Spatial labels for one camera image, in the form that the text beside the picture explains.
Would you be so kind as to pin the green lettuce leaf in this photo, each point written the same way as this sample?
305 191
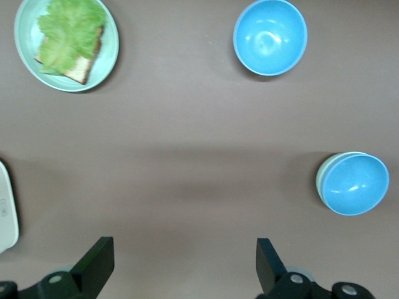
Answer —
68 34

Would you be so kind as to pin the brown table cover mat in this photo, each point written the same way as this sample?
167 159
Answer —
187 124

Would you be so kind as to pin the pale green bowl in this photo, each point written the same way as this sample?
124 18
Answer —
318 183

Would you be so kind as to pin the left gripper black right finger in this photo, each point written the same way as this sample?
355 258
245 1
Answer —
271 274

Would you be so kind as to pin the toasted bread slice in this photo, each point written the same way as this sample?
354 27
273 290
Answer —
79 70

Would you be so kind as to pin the pale green plate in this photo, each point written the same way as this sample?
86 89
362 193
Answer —
106 56

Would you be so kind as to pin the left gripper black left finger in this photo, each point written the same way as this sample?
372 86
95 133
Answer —
93 268

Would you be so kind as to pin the cream white toaster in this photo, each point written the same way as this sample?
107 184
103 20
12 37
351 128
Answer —
7 211

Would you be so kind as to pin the blue bowl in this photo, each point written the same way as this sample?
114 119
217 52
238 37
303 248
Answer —
269 37
355 187

